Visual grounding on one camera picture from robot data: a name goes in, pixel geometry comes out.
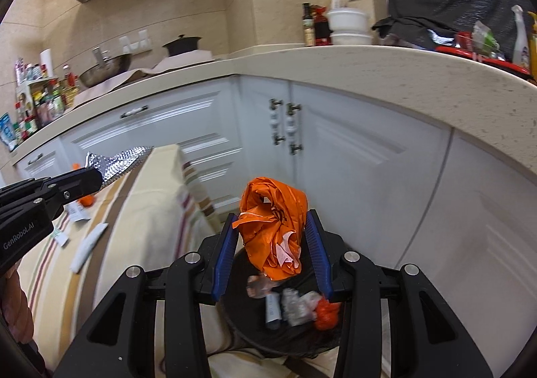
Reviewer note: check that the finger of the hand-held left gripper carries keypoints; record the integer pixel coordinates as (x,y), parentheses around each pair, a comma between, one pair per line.
(71,187)

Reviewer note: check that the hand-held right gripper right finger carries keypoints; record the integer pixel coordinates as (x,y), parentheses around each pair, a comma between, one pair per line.
(319,260)

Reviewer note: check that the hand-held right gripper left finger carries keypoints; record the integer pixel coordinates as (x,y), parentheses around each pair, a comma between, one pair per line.
(224,260)

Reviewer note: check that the translucent orange-print plastic bag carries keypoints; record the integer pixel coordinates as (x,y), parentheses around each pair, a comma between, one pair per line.
(258,286)

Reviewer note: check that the clear plastic bag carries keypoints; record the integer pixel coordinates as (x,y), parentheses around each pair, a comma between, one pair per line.
(298,304)

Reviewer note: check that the red-orange plastic bag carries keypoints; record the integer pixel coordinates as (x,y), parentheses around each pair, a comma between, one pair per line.
(327,315)

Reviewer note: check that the silver foil wrapper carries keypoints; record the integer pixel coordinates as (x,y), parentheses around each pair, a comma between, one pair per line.
(121,162)

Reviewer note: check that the white long tube packet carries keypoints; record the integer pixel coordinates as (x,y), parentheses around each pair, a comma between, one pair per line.
(272,311)

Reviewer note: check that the orange printed bag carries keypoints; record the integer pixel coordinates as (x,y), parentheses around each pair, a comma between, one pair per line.
(272,210)

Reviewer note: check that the black trash bin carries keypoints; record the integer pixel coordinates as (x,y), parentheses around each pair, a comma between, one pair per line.
(251,336)

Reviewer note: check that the person's left hand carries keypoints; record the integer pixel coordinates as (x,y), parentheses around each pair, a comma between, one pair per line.
(14,311)

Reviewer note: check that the orange knotted plastic bag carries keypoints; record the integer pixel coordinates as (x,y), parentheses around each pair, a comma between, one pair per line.
(87,202)

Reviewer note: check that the white printed flat packet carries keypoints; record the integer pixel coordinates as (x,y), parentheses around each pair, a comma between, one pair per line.
(75,212)

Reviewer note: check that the small white wrapper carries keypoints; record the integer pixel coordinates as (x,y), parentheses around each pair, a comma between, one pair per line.
(61,237)

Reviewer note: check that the white cabinet door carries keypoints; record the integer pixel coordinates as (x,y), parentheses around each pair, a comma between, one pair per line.
(482,244)
(360,160)
(55,149)
(256,118)

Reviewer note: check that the white paper sleeve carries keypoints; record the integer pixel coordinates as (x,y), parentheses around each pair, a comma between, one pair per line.
(88,251)

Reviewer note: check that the blue printed packet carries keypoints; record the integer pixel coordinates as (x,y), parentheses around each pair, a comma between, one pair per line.
(7,132)

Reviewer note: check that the cluster of condiment bottles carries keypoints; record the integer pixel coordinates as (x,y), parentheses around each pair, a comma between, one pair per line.
(46,105)

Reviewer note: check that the white condiment shelf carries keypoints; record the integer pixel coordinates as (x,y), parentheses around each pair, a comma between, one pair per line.
(29,86)

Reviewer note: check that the steel wok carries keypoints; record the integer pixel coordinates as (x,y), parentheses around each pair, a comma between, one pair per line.
(105,72)

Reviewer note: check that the white cabinet drawer front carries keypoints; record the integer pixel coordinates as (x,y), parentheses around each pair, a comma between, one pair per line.
(176,118)

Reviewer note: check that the white paper towel roll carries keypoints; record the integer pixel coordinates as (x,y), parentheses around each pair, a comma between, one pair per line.
(46,63)

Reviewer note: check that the beige stove cover cloth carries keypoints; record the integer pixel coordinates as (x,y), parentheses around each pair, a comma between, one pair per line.
(180,60)

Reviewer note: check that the black lidded pot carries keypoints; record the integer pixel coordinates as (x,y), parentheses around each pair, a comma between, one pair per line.
(181,46)

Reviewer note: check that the white lidded bowl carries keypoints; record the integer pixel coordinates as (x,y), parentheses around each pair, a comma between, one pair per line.
(351,38)
(347,19)

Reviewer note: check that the dark red-label sauce bottle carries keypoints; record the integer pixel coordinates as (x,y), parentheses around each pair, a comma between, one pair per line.
(322,30)

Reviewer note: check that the dark olive oil bottle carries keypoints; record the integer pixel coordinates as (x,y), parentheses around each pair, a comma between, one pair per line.
(308,28)

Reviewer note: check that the clear plastic wrap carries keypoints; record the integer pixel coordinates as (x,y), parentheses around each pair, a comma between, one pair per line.
(440,38)

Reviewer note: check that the red tray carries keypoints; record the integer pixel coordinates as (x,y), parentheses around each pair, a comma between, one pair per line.
(482,57)

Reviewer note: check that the red small container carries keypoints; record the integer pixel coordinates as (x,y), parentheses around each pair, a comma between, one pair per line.
(462,40)

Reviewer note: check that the green printed packet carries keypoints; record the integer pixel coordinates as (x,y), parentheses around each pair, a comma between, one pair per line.
(484,38)

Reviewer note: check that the white spray bottle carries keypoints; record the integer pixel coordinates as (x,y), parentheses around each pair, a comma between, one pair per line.
(520,38)

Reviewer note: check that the yellow bottle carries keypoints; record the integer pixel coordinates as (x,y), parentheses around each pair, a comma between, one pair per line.
(533,46)

